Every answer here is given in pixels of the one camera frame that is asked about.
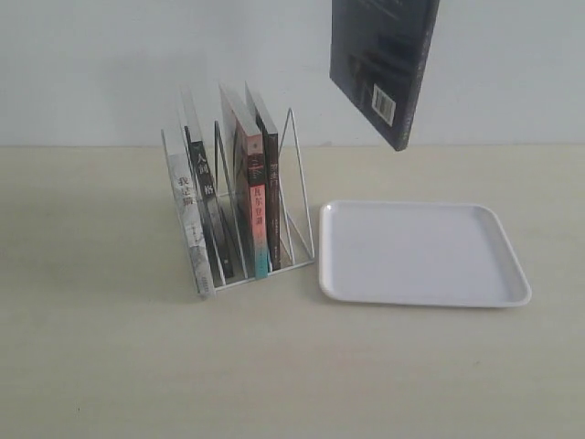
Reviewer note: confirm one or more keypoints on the dark blue spine book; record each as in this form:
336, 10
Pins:
378, 55

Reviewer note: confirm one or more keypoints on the dark brown spine book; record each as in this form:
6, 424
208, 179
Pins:
270, 137

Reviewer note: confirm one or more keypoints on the red teal spine book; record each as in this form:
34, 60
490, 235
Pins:
247, 174

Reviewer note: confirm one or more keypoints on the black grey spine book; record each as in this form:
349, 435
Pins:
205, 180

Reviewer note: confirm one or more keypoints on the grey marbled white book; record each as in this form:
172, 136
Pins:
186, 197

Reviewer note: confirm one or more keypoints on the white plastic tray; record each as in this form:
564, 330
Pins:
418, 253

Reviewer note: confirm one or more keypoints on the white wire book rack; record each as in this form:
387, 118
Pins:
297, 226

